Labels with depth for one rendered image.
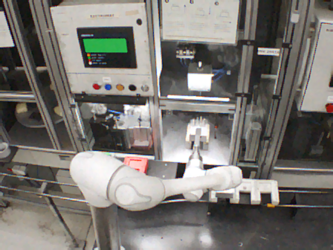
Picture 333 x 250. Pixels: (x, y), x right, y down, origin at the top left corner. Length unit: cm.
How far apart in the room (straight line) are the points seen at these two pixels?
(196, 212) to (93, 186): 95
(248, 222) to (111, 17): 130
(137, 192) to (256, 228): 104
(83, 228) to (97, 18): 183
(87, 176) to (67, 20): 69
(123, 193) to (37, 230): 196
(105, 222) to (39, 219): 173
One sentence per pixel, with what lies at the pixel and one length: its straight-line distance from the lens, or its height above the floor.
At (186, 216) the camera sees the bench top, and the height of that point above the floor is 68.
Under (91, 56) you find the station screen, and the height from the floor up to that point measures 160.
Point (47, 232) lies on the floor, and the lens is 277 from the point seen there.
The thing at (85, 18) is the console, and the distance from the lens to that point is 134.
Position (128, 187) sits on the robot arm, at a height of 153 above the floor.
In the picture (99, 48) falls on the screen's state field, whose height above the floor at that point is 164.
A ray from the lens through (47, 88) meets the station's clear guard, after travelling 169.
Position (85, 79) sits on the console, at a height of 145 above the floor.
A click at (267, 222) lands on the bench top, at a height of 68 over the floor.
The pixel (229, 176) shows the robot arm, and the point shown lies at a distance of 140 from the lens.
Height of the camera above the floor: 225
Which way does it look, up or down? 41 degrees down
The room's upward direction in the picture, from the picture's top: 4 degrees counter-clockwise
